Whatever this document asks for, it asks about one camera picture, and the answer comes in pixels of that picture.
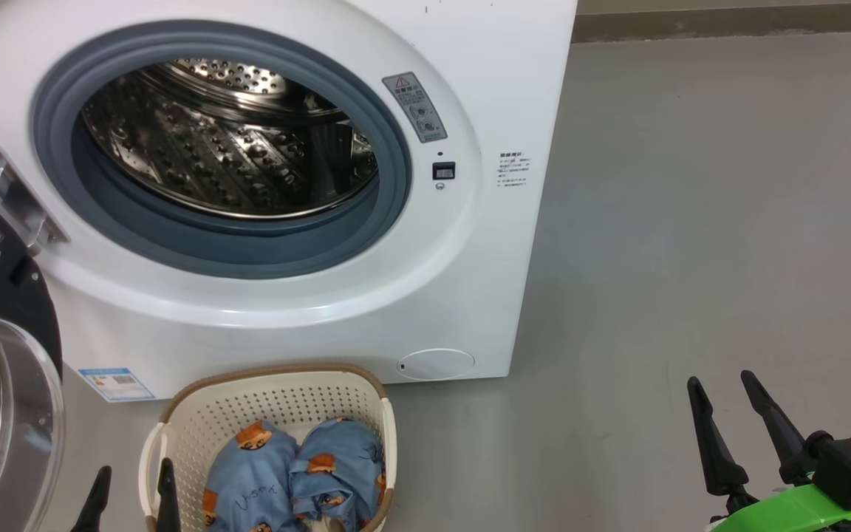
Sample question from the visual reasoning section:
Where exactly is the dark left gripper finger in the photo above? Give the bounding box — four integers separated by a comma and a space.
71, 465, 112, 532
156, 458, 182, 532

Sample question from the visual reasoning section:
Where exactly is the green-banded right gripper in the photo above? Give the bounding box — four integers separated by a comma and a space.
686, 369, 851, 532

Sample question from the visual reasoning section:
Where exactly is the cream perforated laundry basket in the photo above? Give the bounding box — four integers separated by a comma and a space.
137, 364, 398, 532

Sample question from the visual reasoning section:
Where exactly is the metal door hinge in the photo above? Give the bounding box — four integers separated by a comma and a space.
0, 144, 70, 256

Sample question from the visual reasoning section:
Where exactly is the grey rubber door gasket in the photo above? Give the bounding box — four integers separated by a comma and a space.
30, 21, 413, 280

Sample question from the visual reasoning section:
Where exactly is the white front-load washing machine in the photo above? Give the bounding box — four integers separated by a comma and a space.
0, 0, 578, 403

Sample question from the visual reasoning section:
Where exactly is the blue energy label sticker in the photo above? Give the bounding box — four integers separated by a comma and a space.
77, 367, 155, 403

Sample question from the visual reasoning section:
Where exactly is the round white filter cover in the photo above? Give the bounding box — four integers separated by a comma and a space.
398, 349, 476, 381

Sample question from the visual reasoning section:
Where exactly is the perforated steel washer drum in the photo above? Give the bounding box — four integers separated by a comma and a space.
82, 59, 380, 220

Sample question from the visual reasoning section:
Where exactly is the small printed text sticker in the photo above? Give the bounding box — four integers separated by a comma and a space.
498, 151, 531, 189

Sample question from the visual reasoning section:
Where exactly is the grey warning sticker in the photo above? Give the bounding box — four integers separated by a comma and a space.
383, 72, 448, 144

